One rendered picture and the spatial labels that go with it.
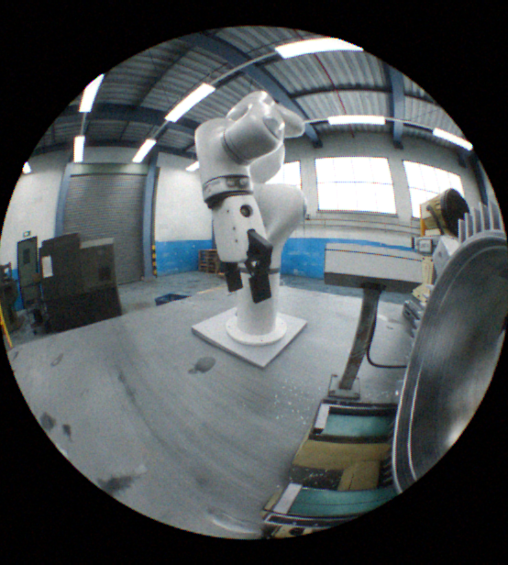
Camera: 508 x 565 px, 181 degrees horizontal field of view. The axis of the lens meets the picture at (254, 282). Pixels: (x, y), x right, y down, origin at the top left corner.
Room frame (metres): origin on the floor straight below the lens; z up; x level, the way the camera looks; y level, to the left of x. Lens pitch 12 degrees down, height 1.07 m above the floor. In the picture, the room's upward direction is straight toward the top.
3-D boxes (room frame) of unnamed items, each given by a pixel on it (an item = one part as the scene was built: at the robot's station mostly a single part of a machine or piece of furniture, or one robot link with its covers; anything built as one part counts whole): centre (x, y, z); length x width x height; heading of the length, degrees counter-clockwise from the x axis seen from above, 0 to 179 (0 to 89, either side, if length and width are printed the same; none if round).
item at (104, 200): (4.26, 4.91, 2.18); 3.84 x 0.51 x 4.35; 143
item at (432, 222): (0.40, -0.76, 1.16); 0.33 x 0.26 x 0.42; 153
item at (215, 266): (6.89, 1.55, 0.45); 1.26 x 0.86 x 0.89; 53
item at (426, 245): (0.35, -0.77, 0.99); 0.35 x 0.31 x 0.37; 153
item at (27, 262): (1.37, 6.85, 1.18); 1.09 x 0.10 x 2.35; 143
